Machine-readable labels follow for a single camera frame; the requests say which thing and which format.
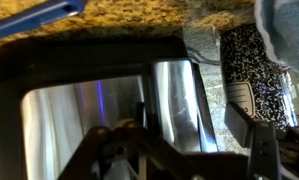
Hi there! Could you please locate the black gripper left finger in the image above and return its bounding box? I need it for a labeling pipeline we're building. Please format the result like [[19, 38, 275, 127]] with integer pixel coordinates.
[[57, 102, 197, 180]]

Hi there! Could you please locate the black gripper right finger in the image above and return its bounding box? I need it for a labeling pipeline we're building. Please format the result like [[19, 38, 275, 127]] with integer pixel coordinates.
[[224, 101, 299, 180]]

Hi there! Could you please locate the blue and white dish towel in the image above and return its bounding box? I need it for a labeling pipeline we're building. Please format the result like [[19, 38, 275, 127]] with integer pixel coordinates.
[[253, 0, 299, 77]]

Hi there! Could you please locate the blue utensil handle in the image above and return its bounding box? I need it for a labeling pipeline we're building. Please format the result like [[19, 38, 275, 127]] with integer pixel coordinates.
[[0, 0, 87, 43]]

